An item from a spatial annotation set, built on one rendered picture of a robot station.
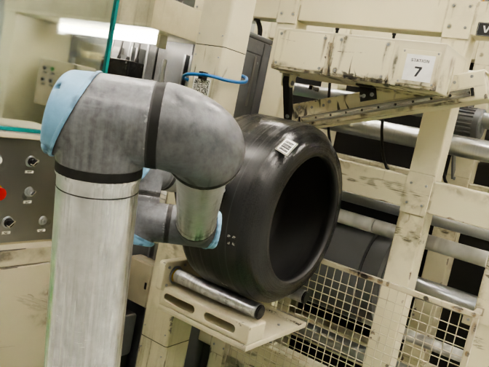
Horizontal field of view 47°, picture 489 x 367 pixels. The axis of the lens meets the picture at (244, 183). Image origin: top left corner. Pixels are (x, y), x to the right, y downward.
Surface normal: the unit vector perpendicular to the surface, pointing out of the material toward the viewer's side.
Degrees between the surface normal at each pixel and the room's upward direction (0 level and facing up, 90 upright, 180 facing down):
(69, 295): 98
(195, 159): 121
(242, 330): 90
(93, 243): 97
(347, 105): 90
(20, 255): 90
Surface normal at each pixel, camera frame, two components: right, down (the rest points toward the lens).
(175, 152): 0.17, 0.56
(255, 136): -0.21, -0.76
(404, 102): -0.57, -0.01
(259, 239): 0.67, 0.26
